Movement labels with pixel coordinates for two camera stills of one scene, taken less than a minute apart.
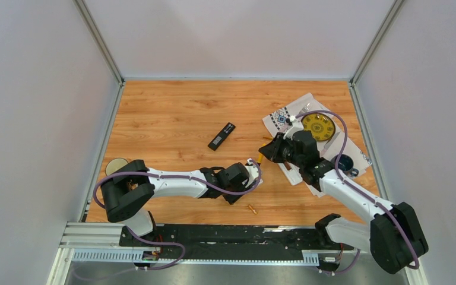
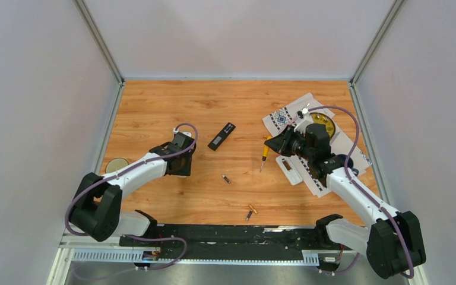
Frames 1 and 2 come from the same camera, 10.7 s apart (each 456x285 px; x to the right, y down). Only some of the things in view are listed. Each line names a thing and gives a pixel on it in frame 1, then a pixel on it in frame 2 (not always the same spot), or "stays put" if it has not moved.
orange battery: [253, 210] stays put
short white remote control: [292, 172] stays put
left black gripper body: [233, 199] → [184, 168]
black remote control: [221, 136] stays put
